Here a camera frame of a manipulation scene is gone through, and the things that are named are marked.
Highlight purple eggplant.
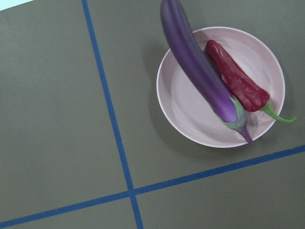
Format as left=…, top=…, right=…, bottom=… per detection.
left=160, top=0, right=252, bottom=143

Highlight red chili pepper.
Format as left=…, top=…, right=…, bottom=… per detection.
left=205, top=40, right=297, bottom=124

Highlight pink plate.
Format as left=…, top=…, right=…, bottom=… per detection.
left=156, top=27, right=285, bottom=148

